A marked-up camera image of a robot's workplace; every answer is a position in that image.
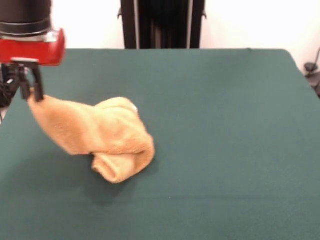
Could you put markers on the dark green table cloth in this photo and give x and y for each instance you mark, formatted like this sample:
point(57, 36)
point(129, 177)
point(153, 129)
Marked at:
point(200, 150)

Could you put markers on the black plug adapter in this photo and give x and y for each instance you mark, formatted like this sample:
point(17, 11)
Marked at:
point(311, 67)

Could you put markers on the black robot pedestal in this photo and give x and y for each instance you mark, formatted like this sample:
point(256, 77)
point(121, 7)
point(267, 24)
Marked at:
point(162, 25)

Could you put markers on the tan terry towel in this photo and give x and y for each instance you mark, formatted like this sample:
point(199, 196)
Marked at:
point(105, 135)

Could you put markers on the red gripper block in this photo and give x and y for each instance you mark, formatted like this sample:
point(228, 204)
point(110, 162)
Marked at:
point(32, 51)

